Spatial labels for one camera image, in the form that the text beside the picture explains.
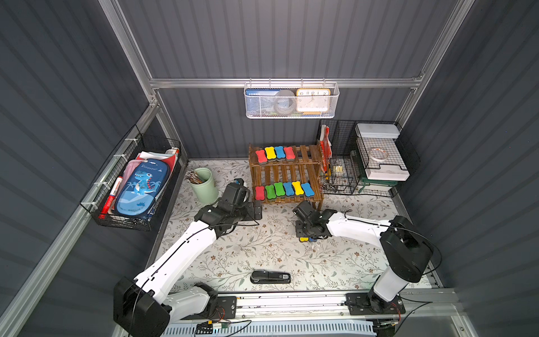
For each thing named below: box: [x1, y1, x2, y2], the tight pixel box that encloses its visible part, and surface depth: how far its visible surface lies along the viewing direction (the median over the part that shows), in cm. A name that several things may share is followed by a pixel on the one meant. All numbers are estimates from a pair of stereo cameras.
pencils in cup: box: [184, 169, 205, 184], surface depth 93 cm
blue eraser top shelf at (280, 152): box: [275, 146, 286, 159], surface depth 86 cm
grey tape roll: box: [274, 89, 297, 115], surface depth 88 cm
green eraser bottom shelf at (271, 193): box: [264, 184, 277, 200], surface depth 88 cm
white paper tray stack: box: [354, 122, 411, 182], surface depth 98 cm
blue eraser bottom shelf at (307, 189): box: [301, 182, 316, 198], surface depth 89 cm
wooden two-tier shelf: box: [248, 142, 325, 210], surface depth 88 cm
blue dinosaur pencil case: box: [115, 158, 170, 217], surface depth 66 cm
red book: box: [320, 124, 332, 173], surface depth 114 cm
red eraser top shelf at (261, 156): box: [255, 149, 268, 164], surface depth 84 cm
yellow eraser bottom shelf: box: [291, 181, 304, 196], surface depth 89 cm
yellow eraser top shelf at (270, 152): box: [264, 146, 277, 160], surface depth 86 cm
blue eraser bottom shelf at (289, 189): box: [283, 181, 295, 196], surface depth 89 cm
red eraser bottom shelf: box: [254, 186, 265, 201], surface depth 88 cm
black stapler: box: [249, 270, 292, 285], surface depth 79 cm
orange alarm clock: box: [296, 87, 332, 116], surface depth 91 cm
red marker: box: [98, 175, 124, 220], surface depth 67 cm
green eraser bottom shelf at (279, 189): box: [273, 181, 286, 197], surface depth 89 cm
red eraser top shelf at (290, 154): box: [283, 146, 296, 162], surface depth 85 cm
